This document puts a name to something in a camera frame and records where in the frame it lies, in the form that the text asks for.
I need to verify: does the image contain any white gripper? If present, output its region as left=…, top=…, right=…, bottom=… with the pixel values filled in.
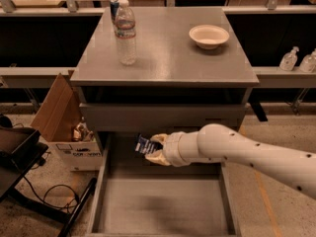
left=145, top=132, right=199, bottom=167

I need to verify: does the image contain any dark blue rxbar wrapper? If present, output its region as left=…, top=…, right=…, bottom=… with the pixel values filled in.
left=134, top=134, right=163, bottom=155

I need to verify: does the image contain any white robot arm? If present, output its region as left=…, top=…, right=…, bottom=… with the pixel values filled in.
left=145, top=123, right=316, bottom=198

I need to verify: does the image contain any open grey middle drawer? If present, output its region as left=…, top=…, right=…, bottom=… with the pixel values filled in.
left=85, top=134, right=241, bottom=237

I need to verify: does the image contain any grey drawer cabinet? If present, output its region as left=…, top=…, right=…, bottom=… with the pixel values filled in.
left=71, top=7, right=259, bottom=153

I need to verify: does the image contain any open cardboard box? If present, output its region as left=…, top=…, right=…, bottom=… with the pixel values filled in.
left=31, top=74, right=103, bottom=171

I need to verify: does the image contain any white paper bowl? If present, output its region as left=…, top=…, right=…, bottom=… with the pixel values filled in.
left=189, top=25, right=229, bottom=50

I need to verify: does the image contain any clear plastic water bottle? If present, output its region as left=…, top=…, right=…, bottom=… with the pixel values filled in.
left=115, top=0, right=136, bottom=65

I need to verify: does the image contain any blue drink can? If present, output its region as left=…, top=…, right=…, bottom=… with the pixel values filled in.
left=110, top=0, right=120, bottom=23

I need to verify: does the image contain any left clear sanitizer bottle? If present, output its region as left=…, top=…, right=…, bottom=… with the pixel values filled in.
left=279, top=46, right=299, bottom=71

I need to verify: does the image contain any clear sanitizer bottle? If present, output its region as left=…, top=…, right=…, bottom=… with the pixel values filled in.
left=299, top=48, right=316, bottom=73
left=279, top=46, right=299, bottom=71

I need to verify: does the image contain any right clear sanitizer bottle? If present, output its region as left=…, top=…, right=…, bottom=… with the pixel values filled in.
left=299, top=48, right=316, bottom=73

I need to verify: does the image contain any grey metal shelf rail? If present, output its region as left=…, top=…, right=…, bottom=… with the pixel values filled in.
left=0, top=67, right=316, bottom=88

